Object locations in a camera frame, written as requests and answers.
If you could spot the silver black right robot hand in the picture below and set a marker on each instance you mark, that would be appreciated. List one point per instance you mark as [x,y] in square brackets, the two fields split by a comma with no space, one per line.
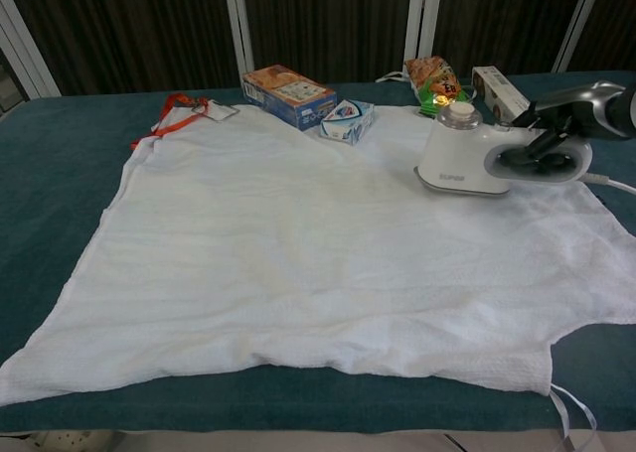
[581,102]

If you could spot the white handheld steam iron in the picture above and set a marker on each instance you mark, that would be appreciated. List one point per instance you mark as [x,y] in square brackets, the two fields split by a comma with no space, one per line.
[454,159]

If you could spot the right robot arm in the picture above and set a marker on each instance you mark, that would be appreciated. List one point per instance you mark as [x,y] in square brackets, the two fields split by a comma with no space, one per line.
[623,116]

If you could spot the long white wrap box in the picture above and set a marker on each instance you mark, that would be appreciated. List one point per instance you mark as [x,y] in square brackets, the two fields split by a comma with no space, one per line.
[499,92]

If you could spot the dark slatted partition panel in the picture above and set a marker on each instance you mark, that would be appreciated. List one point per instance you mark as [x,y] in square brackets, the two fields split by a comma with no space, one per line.
[328,25]
[139,30]
[502,20]
[613,25]

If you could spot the green orange snack bag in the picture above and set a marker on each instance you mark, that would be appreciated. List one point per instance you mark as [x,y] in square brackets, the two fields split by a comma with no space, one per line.
[432,82]

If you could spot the blue white soap box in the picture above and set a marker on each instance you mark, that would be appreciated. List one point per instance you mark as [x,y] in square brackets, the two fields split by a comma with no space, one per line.
[348,121]

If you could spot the orange blue biscuit box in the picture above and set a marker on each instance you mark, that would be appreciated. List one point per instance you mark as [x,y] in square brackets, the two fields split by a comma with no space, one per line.
[283,97]

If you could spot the white sleeveless shirt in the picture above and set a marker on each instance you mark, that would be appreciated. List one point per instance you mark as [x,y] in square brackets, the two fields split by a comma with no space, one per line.
[298,253]

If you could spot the teal table cover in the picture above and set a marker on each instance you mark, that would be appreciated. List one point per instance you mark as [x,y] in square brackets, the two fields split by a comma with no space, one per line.
[59,174]

